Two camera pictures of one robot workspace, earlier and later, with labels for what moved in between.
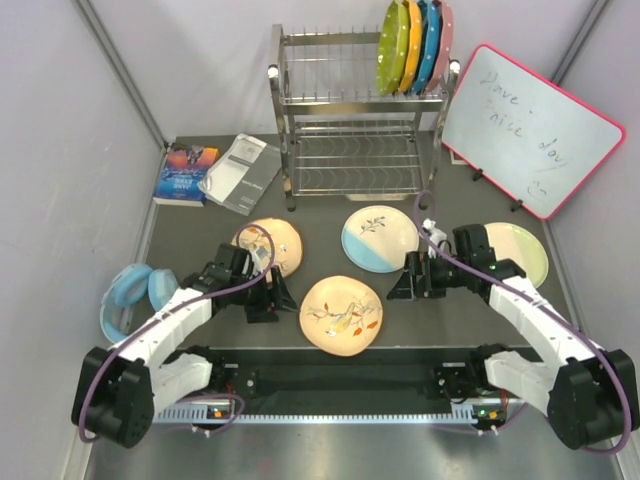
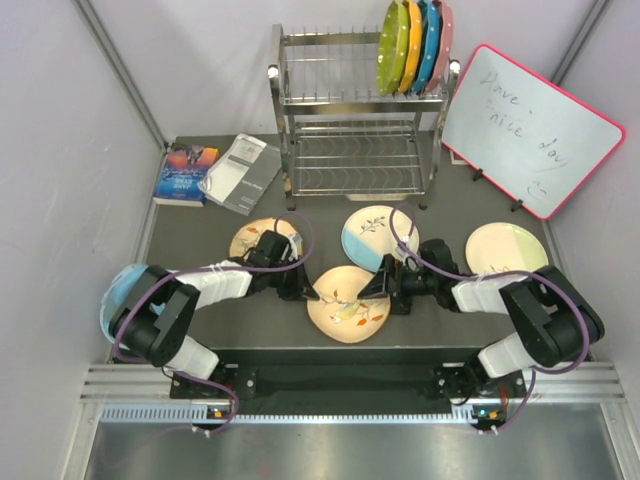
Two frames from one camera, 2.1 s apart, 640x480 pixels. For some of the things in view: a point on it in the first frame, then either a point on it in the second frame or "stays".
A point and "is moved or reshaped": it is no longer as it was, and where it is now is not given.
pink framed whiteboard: (526, 138) stays
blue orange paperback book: (181, 172) stays
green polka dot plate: (393, 48) stays
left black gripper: (276, 297) to (302, 289)
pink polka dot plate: (445, 46) stays
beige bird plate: (341, 315) is moved or reshaped
